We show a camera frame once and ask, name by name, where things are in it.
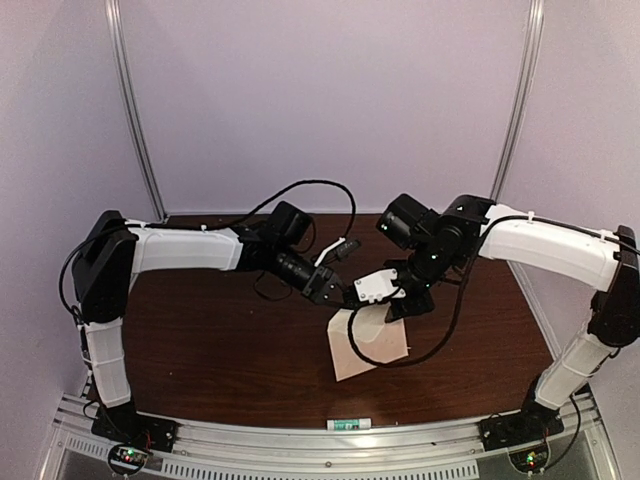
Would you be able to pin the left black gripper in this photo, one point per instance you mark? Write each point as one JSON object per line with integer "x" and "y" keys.
{"x": 327, "y": 284}

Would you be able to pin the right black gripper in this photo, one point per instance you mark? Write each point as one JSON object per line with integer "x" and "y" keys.
{"x": 398, "y": 310}

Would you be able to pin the beige envelope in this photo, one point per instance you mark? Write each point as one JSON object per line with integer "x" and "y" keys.
{"x": 378, "y": 340}

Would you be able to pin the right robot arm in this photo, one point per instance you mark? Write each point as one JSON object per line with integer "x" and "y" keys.
{"x": 473, "y": 227}

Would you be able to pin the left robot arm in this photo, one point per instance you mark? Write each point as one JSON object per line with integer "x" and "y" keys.
{"x": 107, "y": 266}

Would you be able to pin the green white glue stick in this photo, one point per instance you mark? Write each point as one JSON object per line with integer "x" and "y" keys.
{"x": 349, "y": 424}

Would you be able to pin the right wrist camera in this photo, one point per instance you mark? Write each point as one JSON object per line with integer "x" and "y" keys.
{"x": 379, "y": 286}

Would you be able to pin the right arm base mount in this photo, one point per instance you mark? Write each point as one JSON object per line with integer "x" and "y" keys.
{"x": 532, "y": 423}

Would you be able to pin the aluminium front rail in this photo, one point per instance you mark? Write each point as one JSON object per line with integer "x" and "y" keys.
{"x": 441, "y": 450}

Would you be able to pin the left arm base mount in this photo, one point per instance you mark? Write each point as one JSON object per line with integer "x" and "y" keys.
{"x": 124, "y": 424}

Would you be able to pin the right aluminium frame post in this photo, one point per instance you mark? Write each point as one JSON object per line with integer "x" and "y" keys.
{"x": 527, "y": 70}

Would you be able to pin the aluminium frame post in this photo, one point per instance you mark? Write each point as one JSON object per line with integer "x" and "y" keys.
{"x": 131, "y": 109}
{"x": 527, "y": 70}

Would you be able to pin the left aluminium frame post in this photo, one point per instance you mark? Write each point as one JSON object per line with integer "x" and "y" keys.
{"x": 131, "y": 109}

